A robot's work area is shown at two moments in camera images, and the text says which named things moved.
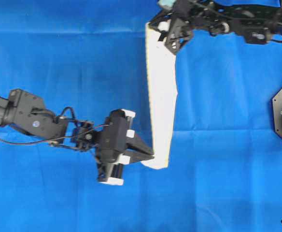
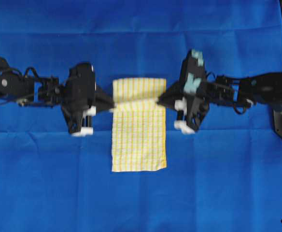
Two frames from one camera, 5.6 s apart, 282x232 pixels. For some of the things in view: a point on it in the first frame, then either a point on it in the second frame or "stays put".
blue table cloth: (227, 171) stays put
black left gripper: (111, 145) to (81, 93)
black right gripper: (185, 16) to (193, 86)
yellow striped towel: (162, 78) to (138, 124)
